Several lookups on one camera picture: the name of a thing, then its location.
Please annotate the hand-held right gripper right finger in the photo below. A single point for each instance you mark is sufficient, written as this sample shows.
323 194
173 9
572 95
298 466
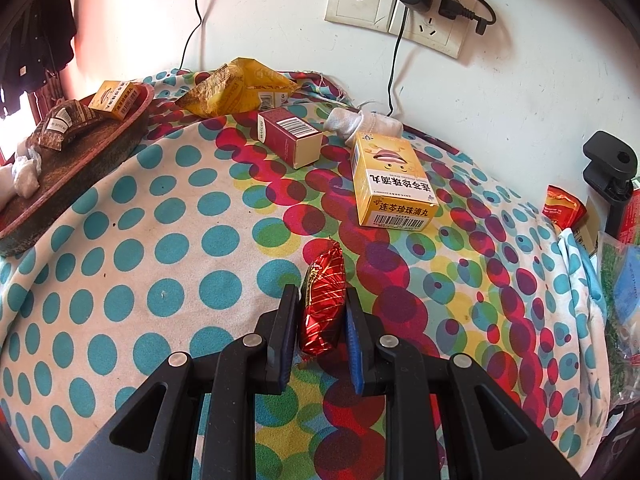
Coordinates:
352 345

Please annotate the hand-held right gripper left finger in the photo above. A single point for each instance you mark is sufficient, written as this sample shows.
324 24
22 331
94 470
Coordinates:
287 330

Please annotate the red foil candy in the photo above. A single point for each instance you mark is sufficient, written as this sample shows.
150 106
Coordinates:
322 300

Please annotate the yellow medicine box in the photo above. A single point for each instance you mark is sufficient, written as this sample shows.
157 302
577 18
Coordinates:
112 100
390 180

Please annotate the dark red box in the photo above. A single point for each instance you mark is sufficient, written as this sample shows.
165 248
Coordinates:
280 140

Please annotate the white sock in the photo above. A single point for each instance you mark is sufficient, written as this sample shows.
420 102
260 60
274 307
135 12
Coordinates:
350 120
6 180

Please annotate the yellow snack bag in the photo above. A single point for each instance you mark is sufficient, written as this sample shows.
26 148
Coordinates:
225 90

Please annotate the red round tray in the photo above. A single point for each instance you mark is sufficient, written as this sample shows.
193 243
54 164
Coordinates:
75 175

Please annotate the brown snack packet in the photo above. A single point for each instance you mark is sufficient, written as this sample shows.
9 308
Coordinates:
70 120

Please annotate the clear plastic bag white contents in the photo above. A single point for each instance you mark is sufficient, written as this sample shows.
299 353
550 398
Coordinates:
25 175

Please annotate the polka dot blanket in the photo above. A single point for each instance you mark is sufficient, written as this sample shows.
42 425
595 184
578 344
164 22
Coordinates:
200 260

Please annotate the red snack packet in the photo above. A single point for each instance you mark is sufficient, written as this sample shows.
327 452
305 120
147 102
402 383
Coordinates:
560 207

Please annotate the clear plastic bag with papers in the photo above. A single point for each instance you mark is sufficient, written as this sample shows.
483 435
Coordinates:
625 300

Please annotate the red green packet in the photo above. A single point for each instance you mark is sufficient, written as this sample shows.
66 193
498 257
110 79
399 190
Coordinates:
631 215

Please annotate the black clamp holder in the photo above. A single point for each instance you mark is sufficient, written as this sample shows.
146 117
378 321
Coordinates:
607 160

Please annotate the white power socket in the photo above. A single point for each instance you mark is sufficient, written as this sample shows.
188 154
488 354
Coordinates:
435 35

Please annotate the dark wooden furniture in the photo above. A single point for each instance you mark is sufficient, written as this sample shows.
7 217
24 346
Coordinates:
47 90

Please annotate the black plug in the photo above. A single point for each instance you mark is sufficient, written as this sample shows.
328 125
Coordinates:
452 10

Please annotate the dark hanging clothes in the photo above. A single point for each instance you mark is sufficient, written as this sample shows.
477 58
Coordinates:
35 35

